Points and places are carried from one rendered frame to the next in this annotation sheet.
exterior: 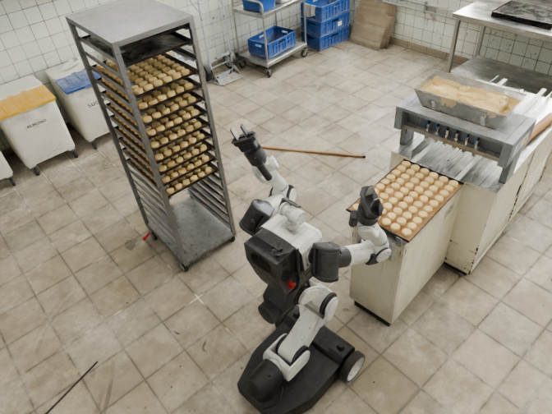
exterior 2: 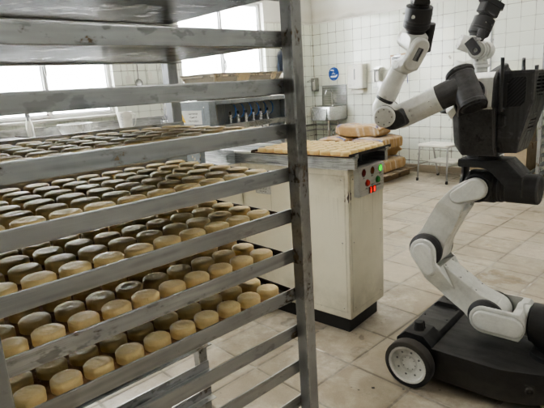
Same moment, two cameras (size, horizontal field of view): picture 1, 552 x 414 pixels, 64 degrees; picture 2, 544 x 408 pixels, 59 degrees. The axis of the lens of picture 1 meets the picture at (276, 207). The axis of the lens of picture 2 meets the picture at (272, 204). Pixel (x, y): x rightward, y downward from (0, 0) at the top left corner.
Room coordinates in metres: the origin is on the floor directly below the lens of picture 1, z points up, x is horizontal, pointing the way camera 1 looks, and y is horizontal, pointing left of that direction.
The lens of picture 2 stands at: (2.41, 1.71, 1.23)
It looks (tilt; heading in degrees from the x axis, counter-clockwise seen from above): 14 degrees down; 264
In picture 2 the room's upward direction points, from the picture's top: 4 degrees counter-clockwise
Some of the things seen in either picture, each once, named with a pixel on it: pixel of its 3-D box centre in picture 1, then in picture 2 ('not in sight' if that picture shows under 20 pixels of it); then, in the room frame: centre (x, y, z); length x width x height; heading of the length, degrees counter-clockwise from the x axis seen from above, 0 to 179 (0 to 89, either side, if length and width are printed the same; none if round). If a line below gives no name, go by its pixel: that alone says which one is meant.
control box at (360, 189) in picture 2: (375, 241); (369, 178); (1.68, -0.54, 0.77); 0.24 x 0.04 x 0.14; 43
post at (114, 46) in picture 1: (157, 176); (300, 211); (2.24, 0.72, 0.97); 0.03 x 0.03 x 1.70; 37
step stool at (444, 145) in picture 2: not in sight; (442, 161); (-0.31, -3.84, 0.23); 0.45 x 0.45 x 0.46; 29
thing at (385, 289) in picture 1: (403, 243); (311, 231); (1.93, -0.80, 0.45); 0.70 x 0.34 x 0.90; 133
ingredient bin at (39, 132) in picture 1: (32, 126); not in sight; (4.11, 2.40, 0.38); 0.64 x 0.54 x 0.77; 38
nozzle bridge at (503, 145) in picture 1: (457, 135); (237, 127); (2.27, -1.18, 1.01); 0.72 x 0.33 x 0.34; 43
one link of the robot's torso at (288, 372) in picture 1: (287, 356); (502, 314); (1.32, 0.03, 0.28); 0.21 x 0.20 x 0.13; 132
